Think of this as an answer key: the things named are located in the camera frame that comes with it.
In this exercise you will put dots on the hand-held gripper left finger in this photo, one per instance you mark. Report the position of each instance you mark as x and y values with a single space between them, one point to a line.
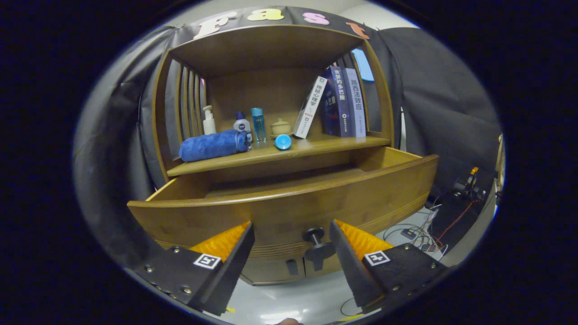
230 275

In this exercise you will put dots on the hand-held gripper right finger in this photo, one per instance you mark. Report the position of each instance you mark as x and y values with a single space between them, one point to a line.
352 271

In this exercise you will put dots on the wooden drawer with black knob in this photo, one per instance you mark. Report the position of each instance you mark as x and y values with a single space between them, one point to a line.
289 212

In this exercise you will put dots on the blue and white cosmetic tube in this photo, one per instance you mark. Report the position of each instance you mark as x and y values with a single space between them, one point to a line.
283 142

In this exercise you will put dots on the wooden cabinet door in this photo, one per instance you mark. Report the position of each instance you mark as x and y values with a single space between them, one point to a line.
333 268
271 271

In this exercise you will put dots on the wooden countertop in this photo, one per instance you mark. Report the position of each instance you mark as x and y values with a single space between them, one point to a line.
316 146

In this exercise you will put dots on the wooden cabinet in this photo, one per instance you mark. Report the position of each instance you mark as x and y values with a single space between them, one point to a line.
266 45

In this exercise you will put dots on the small black adapter box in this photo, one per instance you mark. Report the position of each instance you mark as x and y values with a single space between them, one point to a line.
408 234

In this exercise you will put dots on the rolled blue towel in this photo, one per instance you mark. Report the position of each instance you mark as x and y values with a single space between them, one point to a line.
210 145

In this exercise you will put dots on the black device with orange top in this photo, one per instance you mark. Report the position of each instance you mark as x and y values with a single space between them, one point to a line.
467 187

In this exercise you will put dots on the white bottle with blue cap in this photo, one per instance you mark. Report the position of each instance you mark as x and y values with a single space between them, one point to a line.
241 124

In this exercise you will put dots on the clear blue bottle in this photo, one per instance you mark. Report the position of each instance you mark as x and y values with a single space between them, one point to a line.
258 126

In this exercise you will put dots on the white pump bottle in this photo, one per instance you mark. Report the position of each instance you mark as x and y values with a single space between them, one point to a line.
209 124

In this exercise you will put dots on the beige lidded teacup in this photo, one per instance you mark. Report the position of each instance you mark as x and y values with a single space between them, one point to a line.
280 127

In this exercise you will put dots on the pale lilac book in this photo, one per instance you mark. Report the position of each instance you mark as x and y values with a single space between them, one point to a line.
357 104

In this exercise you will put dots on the white book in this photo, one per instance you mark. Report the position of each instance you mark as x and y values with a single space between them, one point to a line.
310 108

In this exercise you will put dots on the dark blue book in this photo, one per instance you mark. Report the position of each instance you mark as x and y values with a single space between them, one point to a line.
336 104

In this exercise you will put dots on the black backdrop cloth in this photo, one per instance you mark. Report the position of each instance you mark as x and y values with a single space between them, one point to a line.
442 99

